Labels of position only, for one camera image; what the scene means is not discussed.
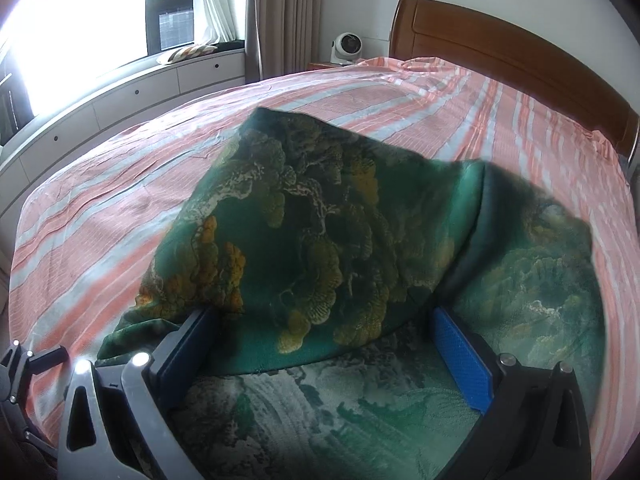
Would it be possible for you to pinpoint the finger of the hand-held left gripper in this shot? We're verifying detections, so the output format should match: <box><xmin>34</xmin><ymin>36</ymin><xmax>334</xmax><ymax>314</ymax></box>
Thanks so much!
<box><xmin>0</xmin><ymin>340</ymin><xmax>69</xmax><ymax>407</ymax></box>

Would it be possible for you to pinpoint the small white desk fan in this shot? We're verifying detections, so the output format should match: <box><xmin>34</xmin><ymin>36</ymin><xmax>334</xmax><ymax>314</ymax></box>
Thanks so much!
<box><xmin>331</xmin><ymin>32</ymin><xmax>365</xmax><ymax>66</ymax></box>

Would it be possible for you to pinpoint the striped cushion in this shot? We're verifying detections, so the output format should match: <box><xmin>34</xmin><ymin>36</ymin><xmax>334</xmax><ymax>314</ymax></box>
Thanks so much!
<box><xmin>156</xmin><ymin>44</ymin><xmax>218</xmax><ymax>65</ymax></box>

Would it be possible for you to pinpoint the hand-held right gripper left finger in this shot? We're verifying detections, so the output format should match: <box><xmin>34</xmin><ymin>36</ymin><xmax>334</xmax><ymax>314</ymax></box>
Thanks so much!
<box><xmin>57</xmin><ymin>307</ymin><xmax>221</xmax><ymax>480</ymax></box>

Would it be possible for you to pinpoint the white sheer curtain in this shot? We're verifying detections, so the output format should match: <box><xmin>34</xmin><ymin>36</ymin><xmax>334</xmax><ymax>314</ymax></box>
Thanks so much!
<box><xmin>192</xmin><ymin>0</ymin><xmax>241</xmax><ymax>46</ymax></box>

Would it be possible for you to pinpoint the wooden bed headboard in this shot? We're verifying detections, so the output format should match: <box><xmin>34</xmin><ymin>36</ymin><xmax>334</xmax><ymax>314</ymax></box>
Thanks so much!
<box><xmin>389</xmin><ymin>0</ymin><xmax>640</xmax><ymax>161</ymax></box>

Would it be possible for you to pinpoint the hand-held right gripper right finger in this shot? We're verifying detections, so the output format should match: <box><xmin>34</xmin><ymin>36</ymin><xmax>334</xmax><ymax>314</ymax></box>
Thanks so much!
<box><xmin>432</xmin><ymin>306</ymin><xmax>593</xmax><ymax>480</ymax></box>

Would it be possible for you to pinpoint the window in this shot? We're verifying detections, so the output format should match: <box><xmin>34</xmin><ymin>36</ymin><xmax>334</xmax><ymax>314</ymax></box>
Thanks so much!
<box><xmin>0</xmin><ymin>0</ymin><xmax>198</xmax><ymax>146</ymax></box>

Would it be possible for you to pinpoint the brown curtain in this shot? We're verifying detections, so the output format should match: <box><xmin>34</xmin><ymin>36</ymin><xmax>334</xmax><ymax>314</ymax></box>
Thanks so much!
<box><xmin>245</xmin><ymin>0</ymin><xmax>326</xmax><ymax>83</ymax></box>

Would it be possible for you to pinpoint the green patterned garment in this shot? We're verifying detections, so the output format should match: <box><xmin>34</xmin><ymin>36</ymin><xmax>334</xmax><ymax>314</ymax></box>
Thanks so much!
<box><xmin>95</xmin><ymin>106</ymin><xmax>608</xmax><ymax>480</ymax></box>

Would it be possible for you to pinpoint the pink striped bed sheet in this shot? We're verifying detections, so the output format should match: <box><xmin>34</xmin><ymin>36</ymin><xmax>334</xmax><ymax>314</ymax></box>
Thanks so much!
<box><xmin>7</xmin><ymin>55</ymin><xmax>638</xmax><ymax>480</ymax></box>

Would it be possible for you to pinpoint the white window seat cabinet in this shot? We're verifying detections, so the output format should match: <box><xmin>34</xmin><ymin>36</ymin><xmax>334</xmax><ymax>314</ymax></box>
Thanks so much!
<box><xmin>0</xmin><ymin>42</ymin><xmax>247</xmax><ymax>231</ymax></box>

